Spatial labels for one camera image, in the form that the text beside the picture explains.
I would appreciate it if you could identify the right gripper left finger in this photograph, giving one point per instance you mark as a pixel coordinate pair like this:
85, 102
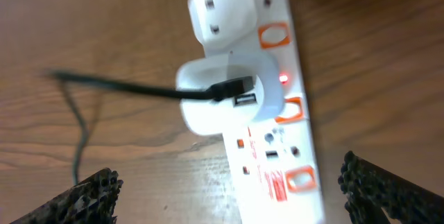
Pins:
91, 201

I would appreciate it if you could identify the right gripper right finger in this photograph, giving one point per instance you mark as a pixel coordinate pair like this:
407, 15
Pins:
375, 195

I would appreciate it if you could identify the white USB charger adapter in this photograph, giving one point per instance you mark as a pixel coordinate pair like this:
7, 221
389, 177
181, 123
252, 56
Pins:
238, 89

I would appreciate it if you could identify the white power strip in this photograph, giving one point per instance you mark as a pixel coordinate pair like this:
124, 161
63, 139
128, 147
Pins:
266, 131

